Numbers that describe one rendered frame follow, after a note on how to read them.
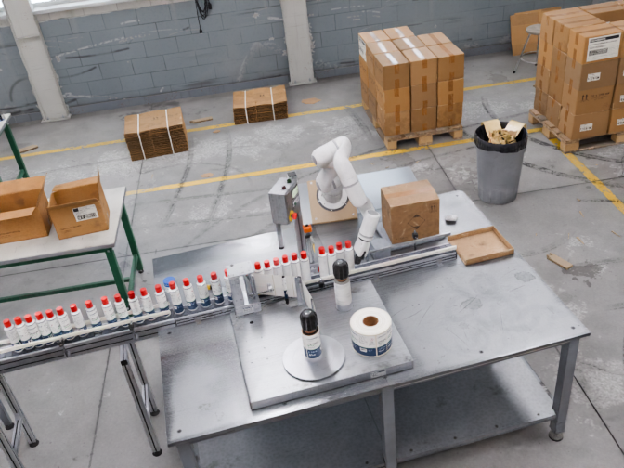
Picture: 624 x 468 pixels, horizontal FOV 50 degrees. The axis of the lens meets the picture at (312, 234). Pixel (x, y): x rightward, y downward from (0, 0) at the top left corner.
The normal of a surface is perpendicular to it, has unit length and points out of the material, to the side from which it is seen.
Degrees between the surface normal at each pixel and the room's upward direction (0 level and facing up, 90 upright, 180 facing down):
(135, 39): 90
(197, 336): 0
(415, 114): 89
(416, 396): 1
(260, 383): 0
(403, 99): 90
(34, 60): 90
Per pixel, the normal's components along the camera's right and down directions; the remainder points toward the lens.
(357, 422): -0.11, -0.82
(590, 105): 0.17, 0.57
